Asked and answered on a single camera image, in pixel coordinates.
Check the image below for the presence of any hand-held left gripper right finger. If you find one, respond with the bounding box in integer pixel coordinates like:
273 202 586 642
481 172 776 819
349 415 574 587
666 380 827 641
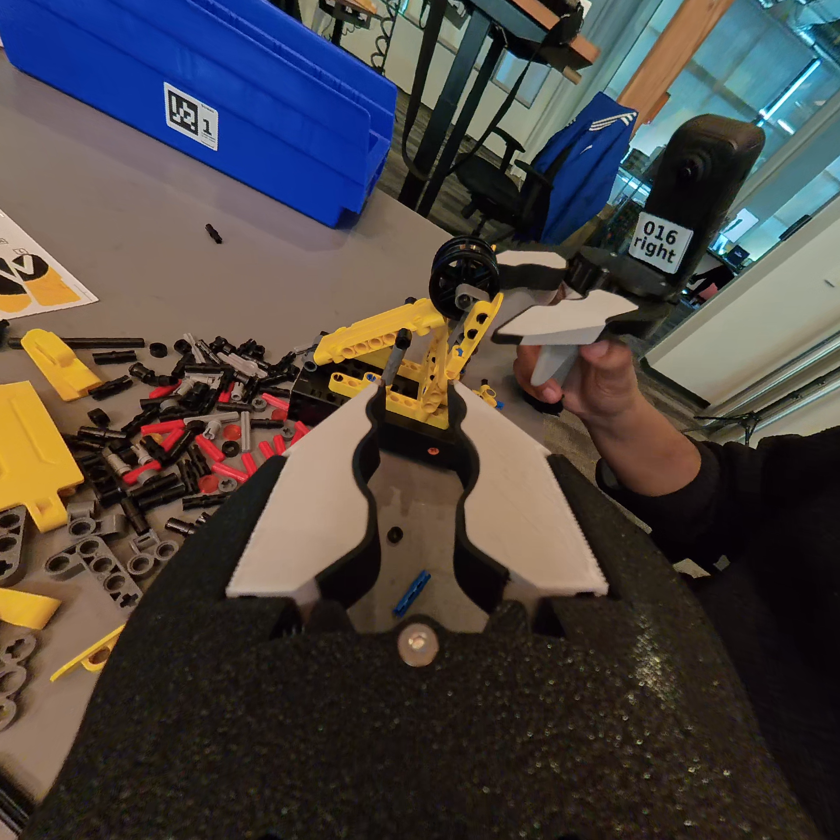
448 381 609 614

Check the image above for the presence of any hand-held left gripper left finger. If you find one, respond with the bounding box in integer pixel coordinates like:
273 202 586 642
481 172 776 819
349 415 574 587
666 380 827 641
226 382 383 611

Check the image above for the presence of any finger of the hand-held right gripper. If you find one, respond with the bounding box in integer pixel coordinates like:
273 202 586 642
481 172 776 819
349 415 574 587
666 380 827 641
491 289 641 347
493 248 572 309

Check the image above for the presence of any black toy wheel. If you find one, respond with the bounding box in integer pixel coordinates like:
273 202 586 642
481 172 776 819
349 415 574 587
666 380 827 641
428 236 503 324

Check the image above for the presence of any yellow toy building model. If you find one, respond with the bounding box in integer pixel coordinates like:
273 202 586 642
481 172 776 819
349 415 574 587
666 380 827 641
289 295 506 468

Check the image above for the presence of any person's right forearm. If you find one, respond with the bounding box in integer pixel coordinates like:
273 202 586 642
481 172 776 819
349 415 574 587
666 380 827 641
577 394 840 578

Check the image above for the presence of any person's right hand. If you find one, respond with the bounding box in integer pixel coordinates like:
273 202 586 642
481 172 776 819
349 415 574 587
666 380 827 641
514 338 649 422

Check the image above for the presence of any black office chair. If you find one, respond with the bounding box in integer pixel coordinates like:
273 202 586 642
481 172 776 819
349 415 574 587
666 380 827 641
455 126 559 240

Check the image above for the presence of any blue jacket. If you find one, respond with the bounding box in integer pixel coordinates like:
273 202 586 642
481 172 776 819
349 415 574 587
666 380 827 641
530 92 639 245

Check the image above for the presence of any blue pin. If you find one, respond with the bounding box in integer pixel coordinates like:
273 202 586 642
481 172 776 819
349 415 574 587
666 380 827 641
392 568 433 619

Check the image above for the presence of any pile of black red pins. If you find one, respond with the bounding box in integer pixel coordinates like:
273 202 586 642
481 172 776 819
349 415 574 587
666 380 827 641
77 331 316 536

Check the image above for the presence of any short grey beam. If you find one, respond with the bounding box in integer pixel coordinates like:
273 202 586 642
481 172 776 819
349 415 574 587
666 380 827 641
128 530 179 578

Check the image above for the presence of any wooden desk with black legs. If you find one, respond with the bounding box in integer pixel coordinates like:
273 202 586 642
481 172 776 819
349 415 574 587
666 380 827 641
397 0 601 217

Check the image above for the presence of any grey angled perforated beam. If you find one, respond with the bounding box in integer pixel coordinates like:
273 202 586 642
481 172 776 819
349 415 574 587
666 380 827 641
45 535 143 610

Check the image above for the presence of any black tripod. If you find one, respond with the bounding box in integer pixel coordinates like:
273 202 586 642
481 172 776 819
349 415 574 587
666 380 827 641
694 374 840 454

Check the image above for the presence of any grey connector piece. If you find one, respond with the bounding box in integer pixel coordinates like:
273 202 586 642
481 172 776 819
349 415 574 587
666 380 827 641
66 500 129 538

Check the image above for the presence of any yellow wedge piece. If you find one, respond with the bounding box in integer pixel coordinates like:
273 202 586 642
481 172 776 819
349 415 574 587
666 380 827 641
50 622 127 683

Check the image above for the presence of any long black axle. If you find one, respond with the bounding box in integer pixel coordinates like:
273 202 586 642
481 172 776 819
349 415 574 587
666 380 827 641
7 336 146 350

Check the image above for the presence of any large yellow panel piece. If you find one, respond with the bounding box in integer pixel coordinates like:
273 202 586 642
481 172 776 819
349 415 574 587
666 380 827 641
0 381 86 534

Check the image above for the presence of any yellow curved piece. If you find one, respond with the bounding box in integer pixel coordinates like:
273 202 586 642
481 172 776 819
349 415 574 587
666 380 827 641
0 587 62 632

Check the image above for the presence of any small yellow panel piece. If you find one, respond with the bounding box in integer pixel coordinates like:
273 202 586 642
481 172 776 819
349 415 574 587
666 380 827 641
21 328 104 403

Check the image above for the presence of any blue plastic storage bin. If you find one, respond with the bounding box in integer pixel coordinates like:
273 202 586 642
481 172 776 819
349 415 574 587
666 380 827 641
0 0 399 229

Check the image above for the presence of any yellow black sticker sheet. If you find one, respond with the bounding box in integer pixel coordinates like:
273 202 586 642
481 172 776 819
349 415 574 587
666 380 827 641
0 210 99 322

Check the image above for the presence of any black coiled cable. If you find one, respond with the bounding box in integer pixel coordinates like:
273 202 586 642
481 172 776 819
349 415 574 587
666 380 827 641
374 0 398 70

